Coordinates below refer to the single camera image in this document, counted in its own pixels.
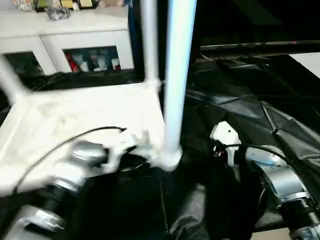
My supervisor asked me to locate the white plastic table top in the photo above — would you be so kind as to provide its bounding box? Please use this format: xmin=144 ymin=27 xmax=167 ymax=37
xmin=0 ymin=81 xmax=182 ymax=198

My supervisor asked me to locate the white plastic table leg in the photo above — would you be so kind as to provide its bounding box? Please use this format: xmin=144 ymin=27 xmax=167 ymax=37
xmin=0 ymin=56 xmax=31 ymax=103
xmin=161 ymin=0 xmax=198 ymax=173
xmin=139 ymin=0 xmax=162 ymax=87

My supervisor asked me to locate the black mat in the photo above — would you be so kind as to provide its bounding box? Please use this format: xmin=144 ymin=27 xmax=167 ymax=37
xmin=0 ymin=57 xmax=320 ymax=240

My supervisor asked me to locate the blue upright panel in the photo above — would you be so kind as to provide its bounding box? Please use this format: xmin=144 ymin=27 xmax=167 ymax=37
xmin=127 ymin=0 xmax=143 ymax=76

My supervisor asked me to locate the white sheet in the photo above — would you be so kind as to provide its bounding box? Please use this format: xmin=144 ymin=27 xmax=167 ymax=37
xmin=288 ymin=51 xmax=320 ymax=77

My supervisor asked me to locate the white cabinet with glass doors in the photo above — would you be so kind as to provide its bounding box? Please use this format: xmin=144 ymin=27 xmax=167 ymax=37
xmin=0 ymin=7 xmax=136 ymax=76

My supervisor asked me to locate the crystal trophy black base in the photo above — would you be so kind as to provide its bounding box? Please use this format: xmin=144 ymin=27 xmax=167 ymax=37
xmin=59 ymin=0 xmax=76 ymax=10
xmin=77 ymin=0 xmax=100 ymax=8

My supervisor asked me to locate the glass bowl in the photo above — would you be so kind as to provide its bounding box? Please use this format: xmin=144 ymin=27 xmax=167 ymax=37
xmin=44 ymin=6 xmax=72 ymax=21

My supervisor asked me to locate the yellow green card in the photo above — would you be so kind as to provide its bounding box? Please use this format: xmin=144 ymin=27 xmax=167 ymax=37
xmin=37 ymin=0 xmax=61 ymax=10

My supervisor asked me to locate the small floral plush figure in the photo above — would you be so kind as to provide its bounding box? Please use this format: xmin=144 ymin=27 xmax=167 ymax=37
xmin=12 ymin=0 xmax=36 ymax=7

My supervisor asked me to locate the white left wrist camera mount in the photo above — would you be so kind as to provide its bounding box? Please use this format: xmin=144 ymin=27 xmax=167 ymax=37
xmin=103 ymin=129 xmax=151 ymax=173

